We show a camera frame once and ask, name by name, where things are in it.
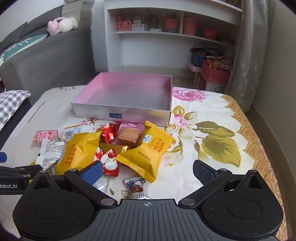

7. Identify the white printed bin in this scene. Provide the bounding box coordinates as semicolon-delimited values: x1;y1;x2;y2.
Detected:
194;72;228;93

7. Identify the red and white snack packet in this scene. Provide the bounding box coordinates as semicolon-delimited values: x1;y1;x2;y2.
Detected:
94;148;120;178

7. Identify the yellow snack packet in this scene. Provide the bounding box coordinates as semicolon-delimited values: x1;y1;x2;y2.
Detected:
55;131;102;175
115;120;176;183

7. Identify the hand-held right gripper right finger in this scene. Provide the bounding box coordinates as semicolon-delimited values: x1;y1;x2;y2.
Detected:
178;159;275;209

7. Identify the large pink plastic basket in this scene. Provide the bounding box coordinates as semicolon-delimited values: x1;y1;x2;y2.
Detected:
201;61;232;85

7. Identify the white labelled box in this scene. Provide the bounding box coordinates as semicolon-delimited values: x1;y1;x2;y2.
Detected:
132;20;145;31

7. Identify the pink and white plush toy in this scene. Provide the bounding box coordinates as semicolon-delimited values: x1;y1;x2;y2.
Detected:
47;17;78;36

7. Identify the silver chocolate truffle packet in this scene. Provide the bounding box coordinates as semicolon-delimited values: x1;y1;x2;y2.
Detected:
124;177;152;200

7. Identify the gold snack packet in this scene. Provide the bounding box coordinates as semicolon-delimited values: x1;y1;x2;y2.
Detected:
98;142;130;156

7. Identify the red basket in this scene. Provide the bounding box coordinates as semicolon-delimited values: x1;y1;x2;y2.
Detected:
203;28;218;40

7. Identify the grey curtain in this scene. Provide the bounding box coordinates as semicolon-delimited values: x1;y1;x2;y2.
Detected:
225;0;275;112

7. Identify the grey sofa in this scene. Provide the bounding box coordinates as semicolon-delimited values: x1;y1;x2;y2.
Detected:
0;5;93;107

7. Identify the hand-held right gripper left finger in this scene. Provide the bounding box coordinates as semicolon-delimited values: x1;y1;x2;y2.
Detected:
23;161;118;209

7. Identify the grey checked pillow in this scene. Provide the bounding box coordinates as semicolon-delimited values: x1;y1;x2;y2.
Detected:
0;90;31;132

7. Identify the silver box with pink inside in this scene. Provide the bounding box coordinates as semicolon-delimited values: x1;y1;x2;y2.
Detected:
70;72;173;127

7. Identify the orange container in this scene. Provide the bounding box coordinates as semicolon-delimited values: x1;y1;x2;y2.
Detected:
183;17;197;36
164;17;178;33

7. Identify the pile of printed cartons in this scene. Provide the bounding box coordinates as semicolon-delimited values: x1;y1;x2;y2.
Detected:
203;56;234;71

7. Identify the floral tablecloth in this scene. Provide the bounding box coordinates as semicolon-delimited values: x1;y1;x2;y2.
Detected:
0;86;288;241

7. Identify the stack of books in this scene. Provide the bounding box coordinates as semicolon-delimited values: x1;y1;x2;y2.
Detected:
62;0;96;27

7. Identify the pink candy packet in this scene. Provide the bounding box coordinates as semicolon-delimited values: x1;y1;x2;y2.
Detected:
31;130;61;147

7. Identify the orange and white snack packet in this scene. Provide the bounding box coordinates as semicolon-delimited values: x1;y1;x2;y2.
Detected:
60;124;89;142

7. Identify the teal cushion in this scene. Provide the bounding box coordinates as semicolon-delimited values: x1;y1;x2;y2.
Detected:
0;34;49;62

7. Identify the clear wafer packet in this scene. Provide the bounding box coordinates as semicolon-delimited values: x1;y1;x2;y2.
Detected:
115;127;142;149

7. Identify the clear rice cracker packet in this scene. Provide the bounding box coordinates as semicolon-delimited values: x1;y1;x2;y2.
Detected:
92;177;111;194

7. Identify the white bookshelf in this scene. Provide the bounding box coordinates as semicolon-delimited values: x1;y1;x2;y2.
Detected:
104;0;243;77

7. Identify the blue box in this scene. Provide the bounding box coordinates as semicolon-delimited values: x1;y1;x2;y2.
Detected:
191;47;216;67

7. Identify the clear jar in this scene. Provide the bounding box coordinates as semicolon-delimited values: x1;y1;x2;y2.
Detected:
148;15;162;32

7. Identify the small pink basket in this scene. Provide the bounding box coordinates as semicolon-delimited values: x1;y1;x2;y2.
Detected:
117;20;133;32

